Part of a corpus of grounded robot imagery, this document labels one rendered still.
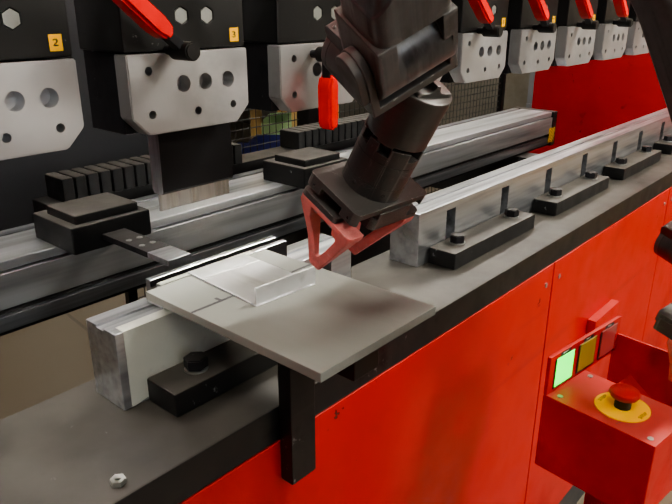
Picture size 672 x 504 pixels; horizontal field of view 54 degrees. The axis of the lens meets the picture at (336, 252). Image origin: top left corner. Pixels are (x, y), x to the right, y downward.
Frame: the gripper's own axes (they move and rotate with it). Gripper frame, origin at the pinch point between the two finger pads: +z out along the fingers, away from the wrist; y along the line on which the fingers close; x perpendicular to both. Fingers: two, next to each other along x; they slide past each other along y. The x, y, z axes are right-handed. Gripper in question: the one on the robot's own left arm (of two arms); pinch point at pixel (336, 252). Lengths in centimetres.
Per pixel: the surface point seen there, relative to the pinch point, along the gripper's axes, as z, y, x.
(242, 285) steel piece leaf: 11.3, 2.5, -7.3
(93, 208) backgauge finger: 22.8, 4.0, -34.7
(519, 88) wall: 130, -418, -155
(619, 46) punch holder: -2, -119, -23
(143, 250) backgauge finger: 19.5, 4.2, -22.6
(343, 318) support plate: 4.9, 0.7, 4.7
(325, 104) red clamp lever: -3.6, -13.2, -17.8
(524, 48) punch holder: -5, -70, -23
